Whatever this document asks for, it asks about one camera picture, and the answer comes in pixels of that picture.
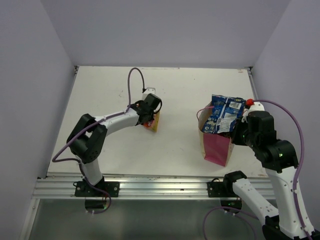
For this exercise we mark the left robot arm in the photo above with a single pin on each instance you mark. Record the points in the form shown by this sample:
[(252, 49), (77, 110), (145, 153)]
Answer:
[(87, 139)]

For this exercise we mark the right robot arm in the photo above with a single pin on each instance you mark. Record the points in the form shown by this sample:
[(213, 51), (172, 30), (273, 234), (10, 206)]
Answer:
[(288, 220)]

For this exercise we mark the blue Kettle chips bag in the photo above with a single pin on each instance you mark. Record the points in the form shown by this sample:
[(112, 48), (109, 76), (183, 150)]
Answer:
[(225, 113)]

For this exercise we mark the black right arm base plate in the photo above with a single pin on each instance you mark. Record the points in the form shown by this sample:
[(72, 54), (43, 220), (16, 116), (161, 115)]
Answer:
[(215, 188)]

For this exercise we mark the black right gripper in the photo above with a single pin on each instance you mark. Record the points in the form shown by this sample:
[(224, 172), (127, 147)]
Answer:
[(240, 122)]

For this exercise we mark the aluminium mounting rail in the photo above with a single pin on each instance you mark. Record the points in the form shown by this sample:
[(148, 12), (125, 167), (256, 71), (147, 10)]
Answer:
[(131, 187)]

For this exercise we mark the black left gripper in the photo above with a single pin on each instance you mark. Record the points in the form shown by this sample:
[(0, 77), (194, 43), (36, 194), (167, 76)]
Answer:
[(152, 116)]

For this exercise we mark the Fox's candy bag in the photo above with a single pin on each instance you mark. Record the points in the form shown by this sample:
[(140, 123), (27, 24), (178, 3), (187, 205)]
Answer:
[(153, 124)]

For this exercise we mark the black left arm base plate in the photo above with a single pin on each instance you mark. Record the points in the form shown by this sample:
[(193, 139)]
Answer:
[(82, 189)]

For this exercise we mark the pink paper bag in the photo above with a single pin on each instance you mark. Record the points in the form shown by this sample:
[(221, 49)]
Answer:
[(215, 148)]

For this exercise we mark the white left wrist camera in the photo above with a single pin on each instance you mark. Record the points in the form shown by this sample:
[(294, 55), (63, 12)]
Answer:
[(147, 91)]

